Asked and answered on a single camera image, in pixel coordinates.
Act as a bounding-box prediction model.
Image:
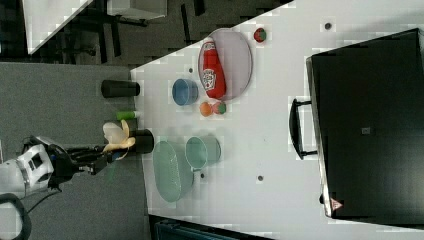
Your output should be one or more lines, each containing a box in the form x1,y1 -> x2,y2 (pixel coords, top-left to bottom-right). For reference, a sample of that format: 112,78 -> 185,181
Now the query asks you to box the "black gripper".
48,144 -> 113,187

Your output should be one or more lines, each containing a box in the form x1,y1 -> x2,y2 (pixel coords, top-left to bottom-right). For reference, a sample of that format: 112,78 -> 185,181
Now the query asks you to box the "peeled toy banana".
103,120 -> 136,152

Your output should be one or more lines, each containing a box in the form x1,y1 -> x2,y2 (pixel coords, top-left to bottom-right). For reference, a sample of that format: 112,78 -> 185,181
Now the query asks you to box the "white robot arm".
1,136 -> 113,199

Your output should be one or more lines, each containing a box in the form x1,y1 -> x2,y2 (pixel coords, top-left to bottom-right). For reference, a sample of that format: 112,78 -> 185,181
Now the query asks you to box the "green mug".
185,136 -> 221,172

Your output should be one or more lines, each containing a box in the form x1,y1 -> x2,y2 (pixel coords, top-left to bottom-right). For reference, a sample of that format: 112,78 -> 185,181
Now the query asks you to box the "green marker cylinder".
116,111 -> 140,120

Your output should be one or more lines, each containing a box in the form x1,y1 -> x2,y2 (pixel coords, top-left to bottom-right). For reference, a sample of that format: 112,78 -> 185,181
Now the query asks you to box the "green perforated colander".
153,141 -> 194,203

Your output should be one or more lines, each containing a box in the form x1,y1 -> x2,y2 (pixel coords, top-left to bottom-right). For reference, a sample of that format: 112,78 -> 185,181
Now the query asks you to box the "blue bowl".
172,79 -> 199,106

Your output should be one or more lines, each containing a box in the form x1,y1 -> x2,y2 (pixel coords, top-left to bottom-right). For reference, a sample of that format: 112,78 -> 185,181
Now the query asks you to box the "orange toy fruit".
199,102 -> 213,117

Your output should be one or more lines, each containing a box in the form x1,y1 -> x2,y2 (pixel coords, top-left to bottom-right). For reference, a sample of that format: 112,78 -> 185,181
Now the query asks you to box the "red toy strawberry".
212,102 -> 226,115

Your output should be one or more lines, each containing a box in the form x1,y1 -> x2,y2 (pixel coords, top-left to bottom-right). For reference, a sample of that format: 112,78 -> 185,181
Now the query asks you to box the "red ketchup bottle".
201,37 -> 226,99

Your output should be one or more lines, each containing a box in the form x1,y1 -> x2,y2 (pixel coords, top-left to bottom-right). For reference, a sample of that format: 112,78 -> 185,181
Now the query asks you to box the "grey round plate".
198,28 -> 253,101

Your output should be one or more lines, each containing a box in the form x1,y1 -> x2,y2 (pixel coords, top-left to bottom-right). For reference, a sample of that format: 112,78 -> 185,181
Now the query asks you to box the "red green toy fruit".
254,28 -> 267,43

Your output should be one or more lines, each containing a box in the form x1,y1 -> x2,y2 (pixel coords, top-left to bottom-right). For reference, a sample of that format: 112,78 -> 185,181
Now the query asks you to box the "black toaster oven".
305,29 -> 424,229

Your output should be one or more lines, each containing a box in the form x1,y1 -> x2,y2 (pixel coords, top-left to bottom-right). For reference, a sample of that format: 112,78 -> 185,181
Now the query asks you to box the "black cylinder post upper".
101,80 -> 141,98

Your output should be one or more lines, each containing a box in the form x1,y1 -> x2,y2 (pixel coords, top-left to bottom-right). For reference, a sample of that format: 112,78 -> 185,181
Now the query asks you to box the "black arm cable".
0,188 -> 63,240

